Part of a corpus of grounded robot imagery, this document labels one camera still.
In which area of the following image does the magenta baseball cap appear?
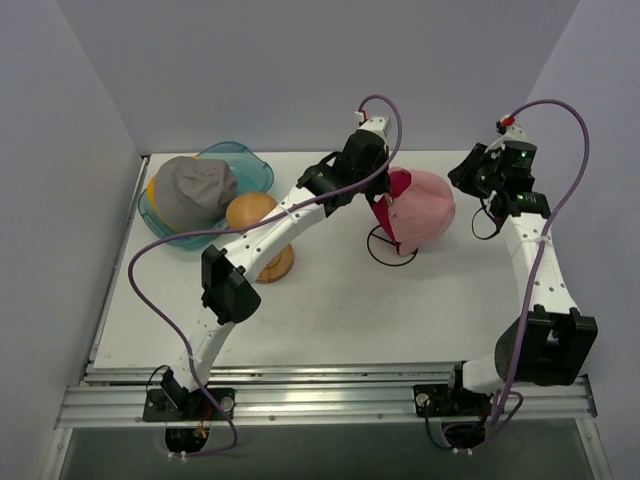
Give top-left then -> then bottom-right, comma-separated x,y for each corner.
371,168 -> 420,257

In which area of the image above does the light pink baseball cap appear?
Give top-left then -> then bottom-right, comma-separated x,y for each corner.
406,169 -> 456,249

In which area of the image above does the grey bucket hat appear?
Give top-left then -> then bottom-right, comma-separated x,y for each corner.
156,156 -> 238,217

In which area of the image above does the yellow bucket hat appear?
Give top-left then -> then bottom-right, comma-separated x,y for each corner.
147,175 -> 221,233

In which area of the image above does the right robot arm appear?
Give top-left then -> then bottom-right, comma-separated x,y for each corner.
443,140 -> 598,413

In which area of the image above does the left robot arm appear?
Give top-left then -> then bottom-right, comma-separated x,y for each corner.
161,116 -> 390,419

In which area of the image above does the teal plastic basin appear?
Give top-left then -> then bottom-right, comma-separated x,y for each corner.
137,141 -> 274,238

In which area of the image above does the wooden mushroom hat stand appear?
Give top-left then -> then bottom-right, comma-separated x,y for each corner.
225,192 -> 296,285

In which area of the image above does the black wire hat stand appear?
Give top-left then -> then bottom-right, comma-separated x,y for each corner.
365,226 -> 419,268

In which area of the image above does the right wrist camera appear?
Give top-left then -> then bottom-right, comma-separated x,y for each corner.
491,115 -> 528,149

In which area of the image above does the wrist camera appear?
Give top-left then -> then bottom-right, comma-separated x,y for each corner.
354,110 -> 391,144
491,115 -> 528,149

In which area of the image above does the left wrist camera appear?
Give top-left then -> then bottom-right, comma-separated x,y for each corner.
354,110 -> 391,144

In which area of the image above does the aluminium frame rail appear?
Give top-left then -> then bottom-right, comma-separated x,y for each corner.
54,364 -> 596,431

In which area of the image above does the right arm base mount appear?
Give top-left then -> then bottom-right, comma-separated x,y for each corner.
412,384 -> 493,419

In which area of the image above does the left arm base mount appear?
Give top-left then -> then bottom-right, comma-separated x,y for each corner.
142,387 -> 236,422

